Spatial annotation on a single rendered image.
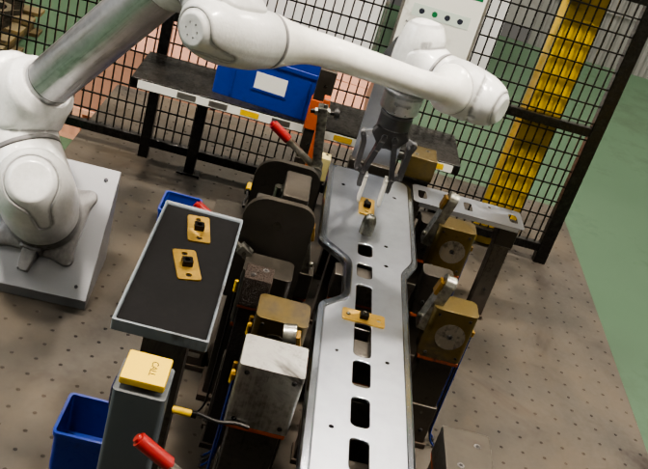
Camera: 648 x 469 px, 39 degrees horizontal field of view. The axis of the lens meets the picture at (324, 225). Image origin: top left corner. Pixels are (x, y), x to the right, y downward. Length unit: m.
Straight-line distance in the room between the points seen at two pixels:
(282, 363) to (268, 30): 0.56
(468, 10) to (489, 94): 0.72
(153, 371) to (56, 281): 0.88
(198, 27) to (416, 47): 0.60
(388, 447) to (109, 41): 0.88
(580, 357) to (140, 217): 1.22
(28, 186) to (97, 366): 0.39
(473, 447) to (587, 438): 0.77
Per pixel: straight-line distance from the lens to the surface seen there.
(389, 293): 1.84
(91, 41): 1.78
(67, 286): 2.08
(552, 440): 2.18
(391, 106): 2.00
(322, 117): 2.04
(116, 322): 1.30
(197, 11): 1.51
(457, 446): 1.49
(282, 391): 1.38
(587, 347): 2.58
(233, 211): 1.80
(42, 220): 1.90
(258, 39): 1.55
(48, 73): 1.87
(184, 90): 2.43
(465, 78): 1.85
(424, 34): 1.95
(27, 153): 1.89
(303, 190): 1.71
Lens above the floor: 1.94
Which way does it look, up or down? 28 degrees down
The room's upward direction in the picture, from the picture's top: 17 degrees clockwise
